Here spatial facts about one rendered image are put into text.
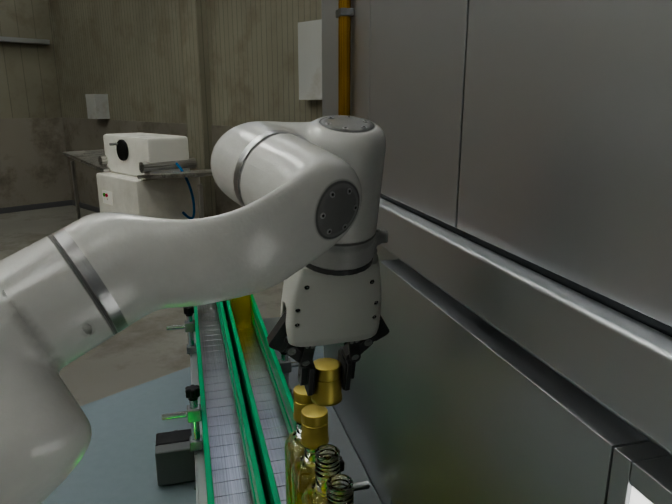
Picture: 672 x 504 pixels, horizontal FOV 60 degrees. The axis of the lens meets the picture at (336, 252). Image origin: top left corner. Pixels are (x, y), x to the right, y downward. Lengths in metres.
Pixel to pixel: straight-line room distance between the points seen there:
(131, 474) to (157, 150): 4.01
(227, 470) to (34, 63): 8.65
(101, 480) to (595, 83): 1.24
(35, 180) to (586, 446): 9.23
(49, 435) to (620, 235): 0.39
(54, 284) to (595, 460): 0.38
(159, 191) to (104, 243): 4.84
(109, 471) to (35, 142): 8.23
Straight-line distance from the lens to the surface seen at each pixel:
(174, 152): 5.26
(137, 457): 1.47
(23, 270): 0.42
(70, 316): 0.41
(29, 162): 9.44
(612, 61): 0.46
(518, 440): 0.54
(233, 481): 1.12
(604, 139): 0.46
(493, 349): 0.55
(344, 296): 0.58
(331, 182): 0.42
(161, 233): 0.40
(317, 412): 0.75
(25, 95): 9.43
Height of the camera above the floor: 1.54
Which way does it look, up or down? 15 degrees down
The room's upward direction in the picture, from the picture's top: straight up
